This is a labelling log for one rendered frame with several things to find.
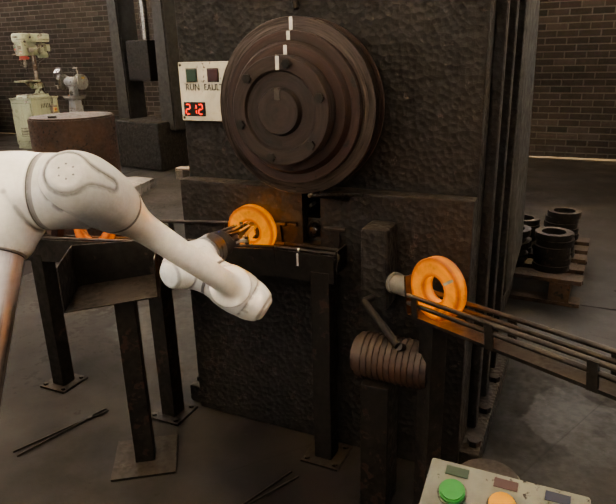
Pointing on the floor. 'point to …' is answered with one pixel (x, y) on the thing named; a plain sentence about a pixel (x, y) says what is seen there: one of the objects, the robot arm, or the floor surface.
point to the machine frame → (370, 208)
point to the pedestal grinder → (73, 89)
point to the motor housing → (382, 407)
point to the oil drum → (76, 138)
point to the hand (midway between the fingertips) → (251, 224)
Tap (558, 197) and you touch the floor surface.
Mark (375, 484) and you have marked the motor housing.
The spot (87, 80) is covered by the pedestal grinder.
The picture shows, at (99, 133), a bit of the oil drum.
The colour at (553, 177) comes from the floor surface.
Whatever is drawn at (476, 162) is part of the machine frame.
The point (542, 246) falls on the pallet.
